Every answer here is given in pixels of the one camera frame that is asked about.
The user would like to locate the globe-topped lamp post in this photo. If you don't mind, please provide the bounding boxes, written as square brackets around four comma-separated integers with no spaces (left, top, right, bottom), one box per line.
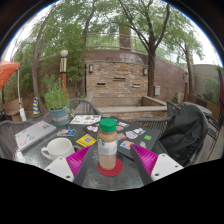
[59,49,69,91]

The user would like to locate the black laptop with stickers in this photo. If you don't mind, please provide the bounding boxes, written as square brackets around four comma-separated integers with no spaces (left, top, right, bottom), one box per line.
[83,116,162,159]

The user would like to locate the black jacket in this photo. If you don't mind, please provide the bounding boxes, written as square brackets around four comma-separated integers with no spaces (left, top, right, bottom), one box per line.
[159,103,210,167]

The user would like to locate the blue yellow striped post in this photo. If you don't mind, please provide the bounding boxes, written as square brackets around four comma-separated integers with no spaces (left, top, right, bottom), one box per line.
[32,96,41,116]

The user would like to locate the thin leaning tree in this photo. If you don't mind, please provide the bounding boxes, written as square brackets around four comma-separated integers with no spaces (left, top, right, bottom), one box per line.
[9,0,98,114]

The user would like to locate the yellow card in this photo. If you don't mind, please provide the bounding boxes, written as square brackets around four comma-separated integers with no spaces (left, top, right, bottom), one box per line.
[75,133,98,148]

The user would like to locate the white ceramic mug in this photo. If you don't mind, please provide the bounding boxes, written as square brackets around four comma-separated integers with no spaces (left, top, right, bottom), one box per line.
[40,137,76,162]

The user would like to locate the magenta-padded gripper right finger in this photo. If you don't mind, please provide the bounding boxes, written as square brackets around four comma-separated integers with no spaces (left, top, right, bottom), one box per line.
[129,143,184,186]

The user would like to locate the orange canopy tent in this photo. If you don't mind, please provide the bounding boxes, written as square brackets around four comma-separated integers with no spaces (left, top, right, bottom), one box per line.
[0,59,28,122]

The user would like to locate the green plant in blue pot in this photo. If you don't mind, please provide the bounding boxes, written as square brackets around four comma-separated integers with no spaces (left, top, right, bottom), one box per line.
[43,78,72,127]

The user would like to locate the green-capped coffee drink bottle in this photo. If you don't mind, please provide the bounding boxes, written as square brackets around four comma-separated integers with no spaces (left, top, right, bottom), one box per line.
[96,117,119,171]

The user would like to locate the dark forked tree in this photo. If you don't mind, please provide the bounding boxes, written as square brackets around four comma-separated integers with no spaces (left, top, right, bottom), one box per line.
[116,0,204,98]

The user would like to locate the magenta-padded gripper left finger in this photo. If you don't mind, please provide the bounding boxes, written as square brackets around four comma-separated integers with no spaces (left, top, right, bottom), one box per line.
[44,144,94,187]

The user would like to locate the silver laptop with stickers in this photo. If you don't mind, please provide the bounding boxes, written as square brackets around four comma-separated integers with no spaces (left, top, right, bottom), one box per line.
[14,120,58,153]

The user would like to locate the flat round red coaster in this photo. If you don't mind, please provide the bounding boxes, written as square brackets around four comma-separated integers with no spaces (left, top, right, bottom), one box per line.
[96,157,124,177]

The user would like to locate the phone with printed case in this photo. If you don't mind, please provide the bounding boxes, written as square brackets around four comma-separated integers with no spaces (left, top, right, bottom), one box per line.
[56,128,77,137]

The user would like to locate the grey mesh metal chair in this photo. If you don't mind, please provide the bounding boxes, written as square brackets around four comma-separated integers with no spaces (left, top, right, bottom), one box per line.
[166,100,224,164]
[0,119,34,160]
[43,98,103,124]
[133,116,173,136]

